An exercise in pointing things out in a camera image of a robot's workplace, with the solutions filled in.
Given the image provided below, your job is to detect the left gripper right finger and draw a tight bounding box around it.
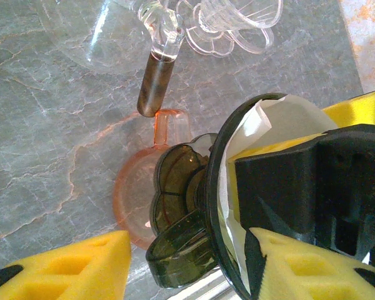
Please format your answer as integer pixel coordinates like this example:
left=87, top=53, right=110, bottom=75
left=244, top=227, right=375, bottom=300

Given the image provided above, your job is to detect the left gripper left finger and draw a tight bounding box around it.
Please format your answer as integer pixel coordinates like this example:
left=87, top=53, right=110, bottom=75
left=0, top=230, right=133, bottom=300

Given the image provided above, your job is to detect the white paper coffee filter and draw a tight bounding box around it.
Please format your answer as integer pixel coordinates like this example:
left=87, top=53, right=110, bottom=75
left=216, top=94, right=340, bottom=296

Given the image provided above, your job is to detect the dark green plastic dripper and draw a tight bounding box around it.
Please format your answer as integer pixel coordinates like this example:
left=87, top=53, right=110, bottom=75
left=145, top=92, right=290, bottom=300

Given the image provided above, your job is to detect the clear plastic flower-base dripper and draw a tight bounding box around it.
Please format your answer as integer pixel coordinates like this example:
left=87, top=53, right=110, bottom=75
left=176, top=0, right=284, bottom=58

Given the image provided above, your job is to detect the orange transparent plastic dripper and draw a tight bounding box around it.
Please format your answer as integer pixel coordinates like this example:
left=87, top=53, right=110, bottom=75
left=112, top=108, right=193, bottom=251

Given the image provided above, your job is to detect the orange patterned white curtain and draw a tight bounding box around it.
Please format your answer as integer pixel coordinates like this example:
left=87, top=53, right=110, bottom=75
left=337, top=0, right=375, bottom=94

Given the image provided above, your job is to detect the clear glass dripper wooden handle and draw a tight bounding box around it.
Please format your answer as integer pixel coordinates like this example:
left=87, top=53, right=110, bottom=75
left=54, top=0, right=187, bottom=118

